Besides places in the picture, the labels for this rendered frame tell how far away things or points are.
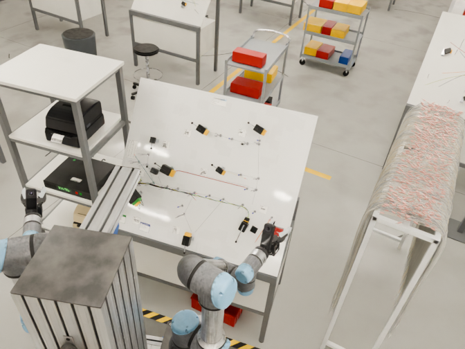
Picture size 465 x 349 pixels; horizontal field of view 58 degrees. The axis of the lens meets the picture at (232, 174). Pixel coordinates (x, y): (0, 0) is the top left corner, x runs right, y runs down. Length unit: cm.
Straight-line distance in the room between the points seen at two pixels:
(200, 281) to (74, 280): 45
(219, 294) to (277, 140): 134
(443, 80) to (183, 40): 344
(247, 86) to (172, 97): 230
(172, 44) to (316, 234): 359
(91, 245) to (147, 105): 165
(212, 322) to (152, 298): 200
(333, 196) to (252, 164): 217
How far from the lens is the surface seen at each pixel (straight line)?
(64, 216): 341
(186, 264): 151
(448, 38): 507
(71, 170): 305
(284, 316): 357
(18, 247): 168
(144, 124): 282
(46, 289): 124
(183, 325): 185
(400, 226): 237
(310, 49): 724
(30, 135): 286
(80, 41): 638
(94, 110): 271
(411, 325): 385
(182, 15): 625
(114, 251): 128
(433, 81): 491
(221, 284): 146
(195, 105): 270
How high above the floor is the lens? 299
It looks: 40 degrees down
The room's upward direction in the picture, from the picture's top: 5 degrees clockwise
